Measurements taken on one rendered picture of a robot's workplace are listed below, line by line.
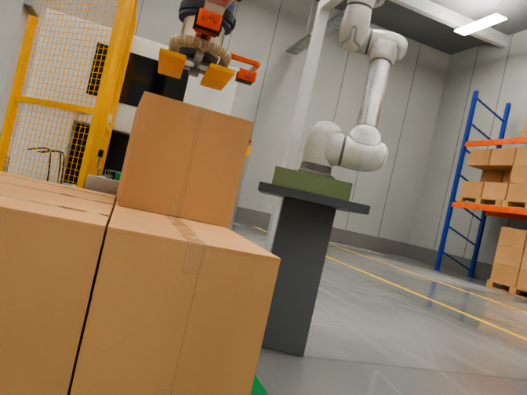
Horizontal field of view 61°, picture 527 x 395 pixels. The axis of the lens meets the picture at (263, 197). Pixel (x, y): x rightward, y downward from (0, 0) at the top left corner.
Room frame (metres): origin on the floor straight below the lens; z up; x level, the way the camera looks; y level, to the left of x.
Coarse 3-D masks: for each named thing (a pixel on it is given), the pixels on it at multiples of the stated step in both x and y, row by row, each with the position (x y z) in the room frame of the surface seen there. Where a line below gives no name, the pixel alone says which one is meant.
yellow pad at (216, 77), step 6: (210, 66) 1.68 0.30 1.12; (216, 66) 1.68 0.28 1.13; (222, 66) 1.69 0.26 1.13; (210, 72) 1.74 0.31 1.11; (216, 72) 1.72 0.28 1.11; (222, 72) 1.70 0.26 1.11; (228, 72) 1.69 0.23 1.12; (234, 72) 1.70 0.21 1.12; (204, 78) 1.87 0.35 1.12; (210, 78) 1.84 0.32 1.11; (216, 78) 1.82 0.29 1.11; (222, 78) 1.80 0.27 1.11; (228, 78) 1.78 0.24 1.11; (204, 84) 1.97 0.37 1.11; (210, 84) 1.94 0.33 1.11; (216, 84) 1.91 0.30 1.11; (222, 84) 1.89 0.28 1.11
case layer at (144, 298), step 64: (0, 192) 1.11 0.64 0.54; (64, 192) 1.56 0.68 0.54; (0, 256) 0.88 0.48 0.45; (64, 256) 0.91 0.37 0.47; (128, 256) 0.95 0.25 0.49; (192, 256) 0.99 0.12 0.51; (256, 256) 1.03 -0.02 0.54; (0, 320) 0.89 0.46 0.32; (64, 320) 0.92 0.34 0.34; (128, 320) 0.96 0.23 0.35; (192, 320) 1.00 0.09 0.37; (256, 320) 1.04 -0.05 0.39; (0, 384) 0.89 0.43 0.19; (64, 384) 0.93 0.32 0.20; (128, 384) 0.97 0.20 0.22; (192, 384) 1.01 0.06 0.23
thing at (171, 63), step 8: (160, 48) 1.63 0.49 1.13; (160, 56) 1.68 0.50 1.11; (168, 56) 1.66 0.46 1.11; (176, 56) 1.64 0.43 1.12; (184, 56) 1.65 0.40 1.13; (160, 64) 1.80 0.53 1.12; (168, 64) 1.77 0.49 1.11; (176, 64) 1.74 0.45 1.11; (160, 72) 1.93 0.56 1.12; (168, 72) 1.90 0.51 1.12; (176, 72) 1.87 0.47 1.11
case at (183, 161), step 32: (160, 96) 1.53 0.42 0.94; (160, 128) 1.53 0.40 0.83; (192, 128) 1.57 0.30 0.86; (224, 128) 1.61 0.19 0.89; (128, 160) 1.52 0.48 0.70; (160, 160) 1.54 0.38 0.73; (192, 160) 1.58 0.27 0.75; (224, 160) 1.61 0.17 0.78; (128, 192) 1.51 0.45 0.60; (160, 192) 1.55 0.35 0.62; (192, 192) 1.58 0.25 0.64; (224, 192) 1.62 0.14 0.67; (224, 224) 1.63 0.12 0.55
